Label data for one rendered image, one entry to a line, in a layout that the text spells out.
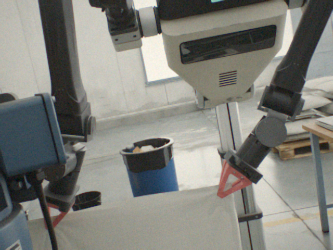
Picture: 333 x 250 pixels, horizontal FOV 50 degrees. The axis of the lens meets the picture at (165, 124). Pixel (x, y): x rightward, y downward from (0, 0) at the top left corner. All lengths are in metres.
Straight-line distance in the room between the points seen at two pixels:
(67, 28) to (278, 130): 0.43
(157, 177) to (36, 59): 6.65
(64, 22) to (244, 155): 0.44
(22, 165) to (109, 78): 8.40
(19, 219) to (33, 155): 0.08
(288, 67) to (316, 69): 8.73
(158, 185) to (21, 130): 2.59
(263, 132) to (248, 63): 0.53
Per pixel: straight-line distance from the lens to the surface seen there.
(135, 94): 8.79
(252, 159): 0.79
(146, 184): 3.00
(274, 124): 0.72
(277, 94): 0.79
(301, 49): 0.75
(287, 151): 4.23
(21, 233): 0.49
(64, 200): 0.79
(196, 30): 1.09
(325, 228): 2.73
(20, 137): 0.46
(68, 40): 0.69
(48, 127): 0.46
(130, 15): 1.08
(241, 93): 1.30
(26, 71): 9.29
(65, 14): 0.68
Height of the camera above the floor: 1.31
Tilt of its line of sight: 10 degrees down
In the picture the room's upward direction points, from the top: 11 degrees counter-clockwise
